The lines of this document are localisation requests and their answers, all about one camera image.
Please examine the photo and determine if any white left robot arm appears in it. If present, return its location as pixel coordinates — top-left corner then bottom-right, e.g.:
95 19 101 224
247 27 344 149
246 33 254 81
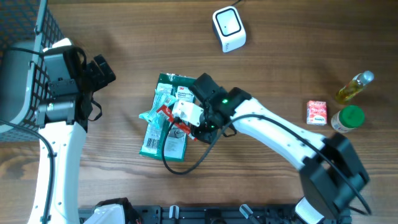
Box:
28 45 116 223

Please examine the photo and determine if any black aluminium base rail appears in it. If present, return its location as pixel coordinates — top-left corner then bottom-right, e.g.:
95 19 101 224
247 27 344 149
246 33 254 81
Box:
77 204 299 224

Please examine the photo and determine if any green lid jar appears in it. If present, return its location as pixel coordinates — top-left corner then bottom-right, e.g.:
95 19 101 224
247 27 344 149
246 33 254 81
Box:
331 105 365 133

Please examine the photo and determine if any yellow Vim liquid bottle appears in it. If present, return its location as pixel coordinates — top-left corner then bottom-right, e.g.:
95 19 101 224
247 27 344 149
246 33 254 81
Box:
335 70 374 104

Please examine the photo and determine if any grey plastic mesh basket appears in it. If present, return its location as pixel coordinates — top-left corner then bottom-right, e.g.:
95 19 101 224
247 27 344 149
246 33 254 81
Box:
1 0 64 131

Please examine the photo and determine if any mint green sachet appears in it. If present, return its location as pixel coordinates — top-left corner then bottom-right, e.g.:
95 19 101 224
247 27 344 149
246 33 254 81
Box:
139 90 177 129

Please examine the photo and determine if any red Nescafe stick sachet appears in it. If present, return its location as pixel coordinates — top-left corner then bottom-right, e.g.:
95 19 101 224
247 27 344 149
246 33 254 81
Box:
156 105 197 141

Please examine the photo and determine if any white barcode scanner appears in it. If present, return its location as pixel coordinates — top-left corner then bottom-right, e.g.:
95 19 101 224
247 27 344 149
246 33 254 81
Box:
212 6 246 53

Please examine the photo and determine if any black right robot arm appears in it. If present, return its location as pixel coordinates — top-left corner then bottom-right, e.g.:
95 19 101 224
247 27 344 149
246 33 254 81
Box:
189 73 371 223

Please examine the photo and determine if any green snack packet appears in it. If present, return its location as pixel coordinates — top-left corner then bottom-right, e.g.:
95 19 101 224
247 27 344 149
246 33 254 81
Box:
139 73 195 161

